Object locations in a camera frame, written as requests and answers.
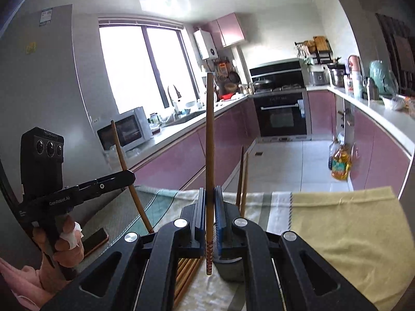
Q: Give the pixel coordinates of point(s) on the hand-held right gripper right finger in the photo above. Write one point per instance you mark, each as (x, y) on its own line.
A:
(218, 213)

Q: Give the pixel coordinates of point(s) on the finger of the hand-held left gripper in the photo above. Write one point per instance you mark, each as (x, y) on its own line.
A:
(110, 183)

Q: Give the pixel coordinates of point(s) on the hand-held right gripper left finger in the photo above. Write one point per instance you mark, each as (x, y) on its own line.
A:
(202, 213)

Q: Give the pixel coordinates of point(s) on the wooden chopstick patterned end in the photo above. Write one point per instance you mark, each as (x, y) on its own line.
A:
(120, 152)
(245, 188)
(210, 136)

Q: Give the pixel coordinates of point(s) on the black mesh utensil holder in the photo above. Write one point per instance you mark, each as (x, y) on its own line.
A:
(231, 270)

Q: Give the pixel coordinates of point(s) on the bunch of brown chopsticks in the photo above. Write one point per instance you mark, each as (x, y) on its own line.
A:
(186, 275)

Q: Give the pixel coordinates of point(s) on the hanging kitchen utensils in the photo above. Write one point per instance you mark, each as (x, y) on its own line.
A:
(227, 74)

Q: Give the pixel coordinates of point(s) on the person's left hand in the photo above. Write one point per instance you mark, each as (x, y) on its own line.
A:
(66, 256)

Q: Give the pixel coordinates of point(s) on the white microwave oven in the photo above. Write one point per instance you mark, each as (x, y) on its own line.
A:
(136, 129)

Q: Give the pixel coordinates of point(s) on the smartphone with brown case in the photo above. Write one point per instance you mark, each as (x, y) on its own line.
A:
(95, 241)

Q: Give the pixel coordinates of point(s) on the pink base cabinet run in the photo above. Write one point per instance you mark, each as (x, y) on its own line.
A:
(366, 136)
(181, 149)

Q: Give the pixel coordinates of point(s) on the silver refrigerator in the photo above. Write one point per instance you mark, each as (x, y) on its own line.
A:
(48, 87)

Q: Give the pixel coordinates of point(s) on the sink faucet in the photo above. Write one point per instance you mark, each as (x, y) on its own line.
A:
(169, 94)

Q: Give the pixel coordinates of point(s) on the patchwork patterned tablecloth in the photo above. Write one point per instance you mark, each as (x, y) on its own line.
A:
(324, 233)

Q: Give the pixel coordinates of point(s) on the black built-in oven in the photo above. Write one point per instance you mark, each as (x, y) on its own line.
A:
(278, 116)

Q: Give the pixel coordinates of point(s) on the red bowl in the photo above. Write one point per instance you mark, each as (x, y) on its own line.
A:
(227, 96)

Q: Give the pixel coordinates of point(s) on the kitchen window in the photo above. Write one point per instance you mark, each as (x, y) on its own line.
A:
(129, 64)

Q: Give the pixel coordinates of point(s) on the yellow refrigerator sticker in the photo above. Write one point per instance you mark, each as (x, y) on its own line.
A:
(30, 48)

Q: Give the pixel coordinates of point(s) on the yellow cooking oil bottle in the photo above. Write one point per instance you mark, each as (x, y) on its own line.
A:
(341, 165)

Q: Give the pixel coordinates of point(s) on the wok with lid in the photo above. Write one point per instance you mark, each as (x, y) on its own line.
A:
(262, 82)

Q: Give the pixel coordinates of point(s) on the gas stove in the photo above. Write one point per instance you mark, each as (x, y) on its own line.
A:
(288, 88)

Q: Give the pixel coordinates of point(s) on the blue refrigerator label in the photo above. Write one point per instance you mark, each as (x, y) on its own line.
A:
(46, 17)

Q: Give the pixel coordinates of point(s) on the black range hood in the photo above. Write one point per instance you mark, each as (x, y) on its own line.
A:
(275, 71)

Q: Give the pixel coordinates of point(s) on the silver rice cooker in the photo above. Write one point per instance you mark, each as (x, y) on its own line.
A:
(317, 78)

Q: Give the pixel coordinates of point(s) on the white water heater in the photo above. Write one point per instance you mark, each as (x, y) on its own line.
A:
(204, 43)

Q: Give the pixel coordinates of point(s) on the steel cooking pot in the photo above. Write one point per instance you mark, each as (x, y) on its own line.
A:
(337, 76)

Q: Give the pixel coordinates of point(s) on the steel thermos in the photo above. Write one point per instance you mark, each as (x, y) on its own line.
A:
(372, 90)

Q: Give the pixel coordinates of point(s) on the pink lidded container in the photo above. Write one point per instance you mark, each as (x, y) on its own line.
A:
(354, 63)

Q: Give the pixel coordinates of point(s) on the plastic-wrapped bowl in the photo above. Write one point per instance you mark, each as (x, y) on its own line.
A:
(394, 102)

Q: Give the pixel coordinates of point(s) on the dark slatted partition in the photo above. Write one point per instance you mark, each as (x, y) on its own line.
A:
(402, 51)

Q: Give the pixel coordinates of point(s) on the pink wall cabinet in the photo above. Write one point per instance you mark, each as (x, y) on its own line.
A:
(231, 30)

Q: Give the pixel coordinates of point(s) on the black wall rack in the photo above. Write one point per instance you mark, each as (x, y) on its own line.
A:
(321, 48)

